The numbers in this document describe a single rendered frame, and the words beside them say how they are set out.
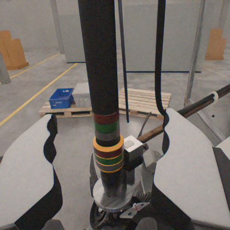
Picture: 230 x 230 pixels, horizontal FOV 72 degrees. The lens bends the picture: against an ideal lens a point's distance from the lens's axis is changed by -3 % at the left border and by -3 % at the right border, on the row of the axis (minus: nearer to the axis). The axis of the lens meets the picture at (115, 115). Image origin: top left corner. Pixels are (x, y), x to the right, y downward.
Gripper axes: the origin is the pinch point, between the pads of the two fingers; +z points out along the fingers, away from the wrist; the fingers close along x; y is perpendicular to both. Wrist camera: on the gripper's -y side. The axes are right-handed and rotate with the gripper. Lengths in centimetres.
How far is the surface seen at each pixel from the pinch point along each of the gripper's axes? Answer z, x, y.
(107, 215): 12.4, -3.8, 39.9
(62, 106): 282, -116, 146
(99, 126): 5.5, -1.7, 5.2
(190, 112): 18.0, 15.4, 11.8
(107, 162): 4.7, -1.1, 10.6
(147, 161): 42, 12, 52
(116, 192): 5.4, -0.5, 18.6
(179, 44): 534, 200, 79
